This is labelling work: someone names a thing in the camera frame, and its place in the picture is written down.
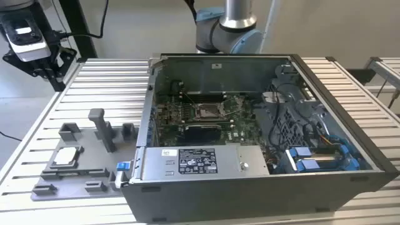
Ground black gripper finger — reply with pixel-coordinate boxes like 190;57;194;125
45;47;78;83
1;50;42;78

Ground silver square CPU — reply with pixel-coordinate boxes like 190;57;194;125
53;148;82;165

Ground CPU socket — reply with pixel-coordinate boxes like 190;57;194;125
193;102;225;120

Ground black expansion slot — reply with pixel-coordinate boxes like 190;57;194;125
180;119;234;125

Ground thin metal locking lever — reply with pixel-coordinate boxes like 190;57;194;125
182;91;198;106

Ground grey parts rack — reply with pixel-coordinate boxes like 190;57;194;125
29;108;140;202

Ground black RAM slots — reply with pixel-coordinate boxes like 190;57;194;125
180;91;228;101

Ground green RAM stick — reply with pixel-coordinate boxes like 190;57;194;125
41;172;105;177

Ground black graphics card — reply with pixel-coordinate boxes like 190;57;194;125
182;125;222;144

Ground metal socket cover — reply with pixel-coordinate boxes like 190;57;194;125
218;97;241;116

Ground green motherboard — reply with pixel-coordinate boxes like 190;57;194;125
154;93;273;147

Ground silver power supply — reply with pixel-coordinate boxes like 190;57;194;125
141;145;270;181

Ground grey drive cage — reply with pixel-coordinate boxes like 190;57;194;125
252;77;341;151

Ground black open PC case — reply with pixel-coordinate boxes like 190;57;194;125
120;53;400;223

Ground hard disk in blue carrier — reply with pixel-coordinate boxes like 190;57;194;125
294;156;360;173
285;144;349;158

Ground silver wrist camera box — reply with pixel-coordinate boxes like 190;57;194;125
0;11;52;62

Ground black frame post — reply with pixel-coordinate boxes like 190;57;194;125
46;0;98;92

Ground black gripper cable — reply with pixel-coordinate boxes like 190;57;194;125
56;0;110;39

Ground thin black floor cable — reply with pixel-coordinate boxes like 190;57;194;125
0;131;22;142

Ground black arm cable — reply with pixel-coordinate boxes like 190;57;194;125
182;0;198;17

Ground orange yellow wire bundle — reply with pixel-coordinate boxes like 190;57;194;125
317;136;341;148

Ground aluminium frame rail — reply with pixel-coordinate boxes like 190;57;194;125
364;57;400;111

